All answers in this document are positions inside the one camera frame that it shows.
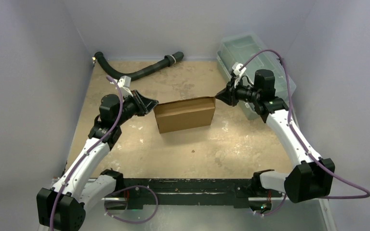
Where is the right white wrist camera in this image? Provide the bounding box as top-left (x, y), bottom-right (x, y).
top-left (231, 62), bottom-right (247, 88)

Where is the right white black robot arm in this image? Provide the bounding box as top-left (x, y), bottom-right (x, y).
top-left (215, 69), bottom-right (335, 203)

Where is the clear plastic storage bin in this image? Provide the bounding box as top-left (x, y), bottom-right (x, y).
top-left (217, 34), bottom-right (296, 120)

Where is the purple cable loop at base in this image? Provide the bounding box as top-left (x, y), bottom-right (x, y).
top-left (104, 184), bottom-right (160, 224)

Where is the brown cardboard box sheet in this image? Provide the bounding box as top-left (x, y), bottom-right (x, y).
top-left (153, 97), bottom-right (216, 134)

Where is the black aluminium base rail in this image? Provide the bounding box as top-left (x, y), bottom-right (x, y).
top-left (46, 178), bottom-right (329, 211)

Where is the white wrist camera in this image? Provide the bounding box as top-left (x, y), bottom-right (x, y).
top-left (231, 62), bottom-right (247, 88)
top-left (110, 76), bottom-right (133, 97)

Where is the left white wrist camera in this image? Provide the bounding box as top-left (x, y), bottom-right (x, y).
top-left (110, 76), bottom-right (133, 97)

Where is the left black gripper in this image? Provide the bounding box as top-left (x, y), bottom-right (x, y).
top-left (114, 90), bottom-right (158, 126)

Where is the black corrugated hose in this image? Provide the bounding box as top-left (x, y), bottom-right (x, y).
top-left (94, 51), bottom-right (185, 82)

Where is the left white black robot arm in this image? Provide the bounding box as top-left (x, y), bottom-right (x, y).
top-left (37, 90), bottom-right (159, 231)

